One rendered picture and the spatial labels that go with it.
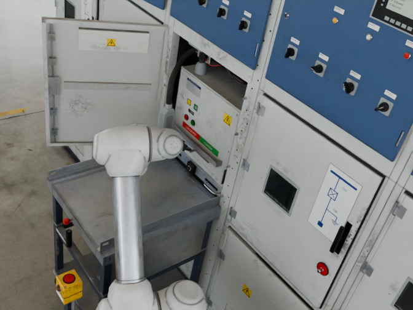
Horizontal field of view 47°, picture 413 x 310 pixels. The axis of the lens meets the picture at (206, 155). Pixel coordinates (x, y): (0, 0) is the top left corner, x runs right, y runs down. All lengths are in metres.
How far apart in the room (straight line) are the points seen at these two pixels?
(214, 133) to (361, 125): 0.92
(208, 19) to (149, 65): 0.54
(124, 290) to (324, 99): 0.99
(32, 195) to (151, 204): 1.51
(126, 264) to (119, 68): 1.22
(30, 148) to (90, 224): 2.01
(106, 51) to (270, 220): 1.19
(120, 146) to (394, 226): 0.98
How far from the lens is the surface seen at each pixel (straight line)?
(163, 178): 2.60
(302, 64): 1.84
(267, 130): 2.03
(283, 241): 2.17
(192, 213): 2.39
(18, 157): 4.14
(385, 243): 1.82
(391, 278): 1.88
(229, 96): 2.34
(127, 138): 1.66
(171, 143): 1.66
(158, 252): 2.42
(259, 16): 1.97
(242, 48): 2.06
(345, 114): 1.75
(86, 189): 2.50
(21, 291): 3.16
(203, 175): 2.57
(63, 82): 2.62
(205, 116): 2.45
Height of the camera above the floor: 2.47
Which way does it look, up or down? 35 degrees down
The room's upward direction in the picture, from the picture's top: 11 degrees clockwise
